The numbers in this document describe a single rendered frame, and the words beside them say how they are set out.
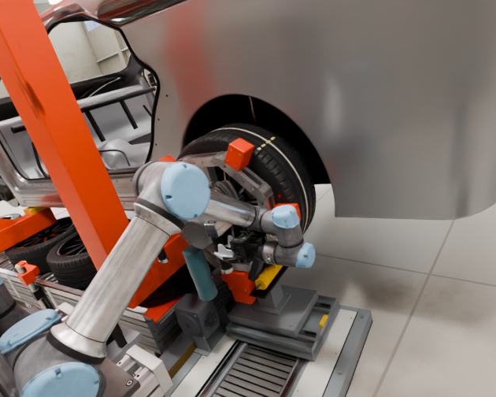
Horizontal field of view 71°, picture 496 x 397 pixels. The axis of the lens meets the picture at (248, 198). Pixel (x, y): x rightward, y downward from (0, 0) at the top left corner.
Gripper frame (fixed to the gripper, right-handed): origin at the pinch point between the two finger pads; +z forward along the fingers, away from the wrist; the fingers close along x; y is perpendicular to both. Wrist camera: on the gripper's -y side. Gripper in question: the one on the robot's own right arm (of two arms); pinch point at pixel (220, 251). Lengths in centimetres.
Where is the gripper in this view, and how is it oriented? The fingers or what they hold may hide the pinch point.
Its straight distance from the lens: 125.8
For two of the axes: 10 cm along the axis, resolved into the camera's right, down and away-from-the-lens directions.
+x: -5.2, 4.4, -7.3
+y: -2.6, -9.0, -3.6
